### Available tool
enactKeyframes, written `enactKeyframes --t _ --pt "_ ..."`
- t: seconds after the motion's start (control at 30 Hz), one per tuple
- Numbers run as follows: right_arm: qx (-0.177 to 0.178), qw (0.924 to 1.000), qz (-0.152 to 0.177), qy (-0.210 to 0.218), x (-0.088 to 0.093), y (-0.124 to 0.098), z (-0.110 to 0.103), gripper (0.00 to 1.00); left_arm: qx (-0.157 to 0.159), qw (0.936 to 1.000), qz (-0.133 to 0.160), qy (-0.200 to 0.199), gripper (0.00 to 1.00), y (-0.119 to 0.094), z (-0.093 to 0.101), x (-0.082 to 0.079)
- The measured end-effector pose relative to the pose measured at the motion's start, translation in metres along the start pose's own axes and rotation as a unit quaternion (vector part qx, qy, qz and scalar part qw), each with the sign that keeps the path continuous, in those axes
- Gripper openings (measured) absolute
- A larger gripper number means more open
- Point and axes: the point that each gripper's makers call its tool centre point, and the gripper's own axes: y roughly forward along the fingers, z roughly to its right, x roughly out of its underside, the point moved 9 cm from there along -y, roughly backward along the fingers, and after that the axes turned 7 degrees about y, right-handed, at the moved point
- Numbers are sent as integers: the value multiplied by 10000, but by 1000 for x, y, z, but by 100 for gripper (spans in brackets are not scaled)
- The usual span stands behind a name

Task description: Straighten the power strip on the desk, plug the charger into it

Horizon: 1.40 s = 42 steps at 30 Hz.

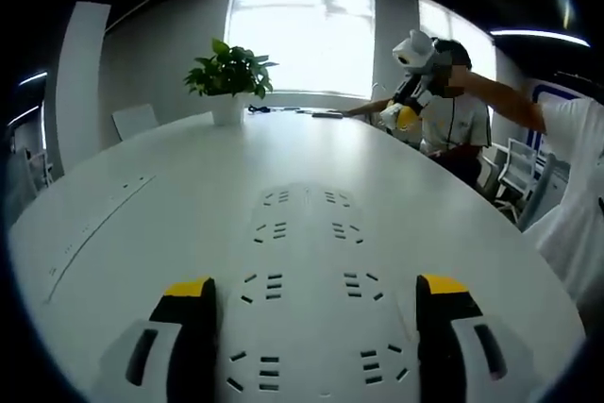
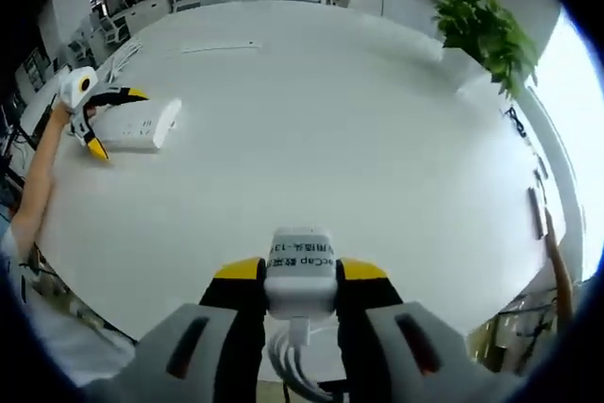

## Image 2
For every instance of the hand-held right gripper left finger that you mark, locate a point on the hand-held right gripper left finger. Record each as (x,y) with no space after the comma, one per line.
(189,351)

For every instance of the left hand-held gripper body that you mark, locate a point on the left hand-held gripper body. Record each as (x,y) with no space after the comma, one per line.
(75,84)

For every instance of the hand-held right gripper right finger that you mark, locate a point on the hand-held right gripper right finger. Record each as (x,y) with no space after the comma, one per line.
(415,351)

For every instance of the white power strip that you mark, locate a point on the white power strip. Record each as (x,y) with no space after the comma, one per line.
(137,124)

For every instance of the white charger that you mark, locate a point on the white charger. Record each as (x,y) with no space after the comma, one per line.
(302,290)

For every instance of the white desk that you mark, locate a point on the white desk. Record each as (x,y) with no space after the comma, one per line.
(307,139)

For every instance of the dark flat bar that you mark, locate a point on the dark flat bar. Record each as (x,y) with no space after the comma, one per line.
(535,214)

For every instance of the green potted plant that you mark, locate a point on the green potted plant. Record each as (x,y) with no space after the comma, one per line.
(486,30)

